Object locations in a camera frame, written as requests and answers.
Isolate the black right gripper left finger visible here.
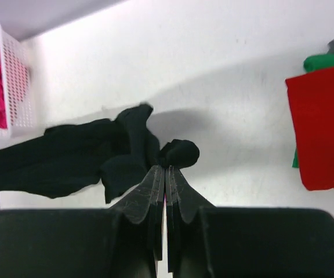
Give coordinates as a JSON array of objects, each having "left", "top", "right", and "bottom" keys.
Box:
[{"left": 110, "top": 166, "right": 165, "bottom": 269}]

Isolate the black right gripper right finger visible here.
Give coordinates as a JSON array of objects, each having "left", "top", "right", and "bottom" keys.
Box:
[{"left": 166, "top": 166, "right": 214, "bottom": 274}]

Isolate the black t shirt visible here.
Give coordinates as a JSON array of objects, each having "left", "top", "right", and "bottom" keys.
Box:
[{"left": 0, "top": 104, "right": 199, "bottom": 203}]

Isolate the red folded t shirt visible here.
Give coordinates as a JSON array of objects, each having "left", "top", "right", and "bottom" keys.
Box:
[{"left": 285, "top": 67, "right": 334, "bottom": 191}]

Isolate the white plastic basket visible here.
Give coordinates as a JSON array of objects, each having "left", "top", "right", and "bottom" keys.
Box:
[{"left": 0, "top": 24, "right": 38, "bottom": 148}]

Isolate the green folded t shirt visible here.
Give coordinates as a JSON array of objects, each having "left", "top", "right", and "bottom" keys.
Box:
[{"left": 285, "top": 54, "right": 334, "bottom": 173}]

